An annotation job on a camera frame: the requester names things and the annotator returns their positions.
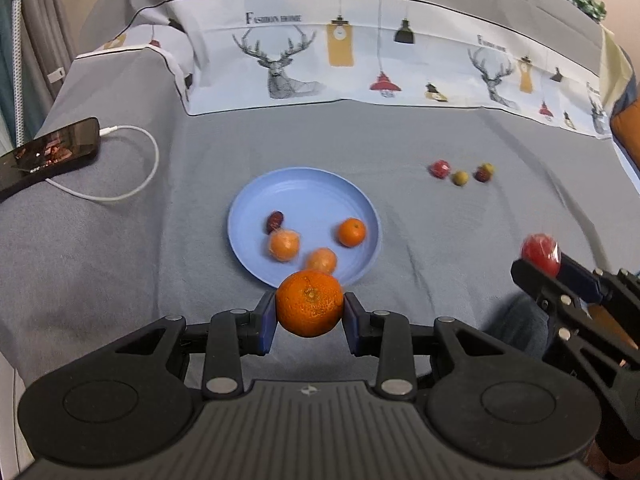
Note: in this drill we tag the black smartphone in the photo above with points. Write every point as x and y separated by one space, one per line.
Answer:
50 152

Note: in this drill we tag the red candy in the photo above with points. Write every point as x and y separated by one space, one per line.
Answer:
540 252
440 169

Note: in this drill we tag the person's leg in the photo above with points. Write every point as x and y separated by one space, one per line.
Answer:
515 327

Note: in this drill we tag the grey curtain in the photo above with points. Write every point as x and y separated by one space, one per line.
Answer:
45 20

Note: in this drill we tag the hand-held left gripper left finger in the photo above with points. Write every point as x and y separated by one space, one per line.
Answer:
268 325

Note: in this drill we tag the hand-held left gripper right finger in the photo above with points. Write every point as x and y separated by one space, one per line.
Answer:
351 325

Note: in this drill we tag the plastic orange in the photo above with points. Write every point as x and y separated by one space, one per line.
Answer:
284 246
321 259

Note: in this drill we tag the grey printed bed sheet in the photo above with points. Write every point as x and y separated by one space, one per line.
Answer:
150 260

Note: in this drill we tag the small yellowish jujube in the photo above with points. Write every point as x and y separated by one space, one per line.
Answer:
487 166

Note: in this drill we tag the dark brown jujube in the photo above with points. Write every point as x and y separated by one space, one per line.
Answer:
274 221

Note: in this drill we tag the blue plate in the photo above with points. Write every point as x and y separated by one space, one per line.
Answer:
305 195

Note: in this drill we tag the large bare orange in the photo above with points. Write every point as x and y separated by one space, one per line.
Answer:
310 305

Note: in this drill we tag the small bare orange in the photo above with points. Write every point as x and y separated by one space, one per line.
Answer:
352 233

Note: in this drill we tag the dark red jujube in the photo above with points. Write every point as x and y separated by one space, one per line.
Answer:
481 175

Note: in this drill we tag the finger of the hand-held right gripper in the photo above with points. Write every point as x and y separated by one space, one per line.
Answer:
580 282
542 290

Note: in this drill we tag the yellow green jujube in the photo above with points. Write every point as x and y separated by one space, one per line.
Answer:
460 178

